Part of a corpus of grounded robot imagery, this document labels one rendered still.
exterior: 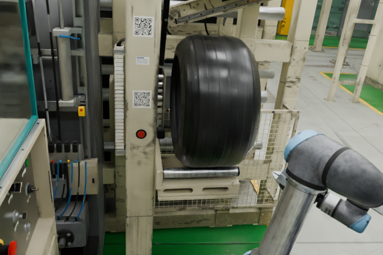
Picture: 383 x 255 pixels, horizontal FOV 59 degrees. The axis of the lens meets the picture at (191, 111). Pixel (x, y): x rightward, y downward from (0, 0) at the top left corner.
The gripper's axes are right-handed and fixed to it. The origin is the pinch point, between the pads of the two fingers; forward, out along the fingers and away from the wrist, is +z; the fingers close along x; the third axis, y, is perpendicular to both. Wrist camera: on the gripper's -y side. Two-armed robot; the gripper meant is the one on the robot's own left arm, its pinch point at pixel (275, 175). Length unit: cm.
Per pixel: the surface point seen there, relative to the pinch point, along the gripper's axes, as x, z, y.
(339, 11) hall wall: -950, 297, -411
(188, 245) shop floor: 9, 46, -110
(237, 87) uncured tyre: -2.1, 21.4, 32.8
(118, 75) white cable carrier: 21, 62, 33
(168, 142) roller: 6, 56, -15
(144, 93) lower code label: 16, 54, 25
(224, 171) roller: 5.3, 20.9, -9.6
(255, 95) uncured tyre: -5.8, 16.2, 29.3
